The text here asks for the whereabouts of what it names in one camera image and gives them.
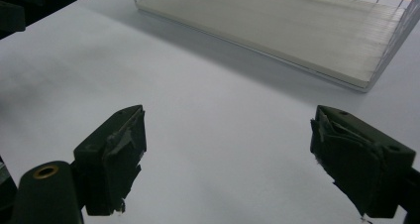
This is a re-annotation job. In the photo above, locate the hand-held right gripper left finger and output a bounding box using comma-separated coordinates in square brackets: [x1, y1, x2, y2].
[72, 104, 148, 217]

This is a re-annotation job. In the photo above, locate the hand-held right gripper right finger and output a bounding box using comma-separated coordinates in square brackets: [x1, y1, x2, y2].
[309, 104, 417, 219]

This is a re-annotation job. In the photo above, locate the dark object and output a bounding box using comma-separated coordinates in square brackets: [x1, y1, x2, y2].
[0, 0, 27, 40]

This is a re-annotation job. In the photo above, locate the white wire basket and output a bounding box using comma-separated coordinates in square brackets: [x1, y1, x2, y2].
[128, 0, 420, 93]

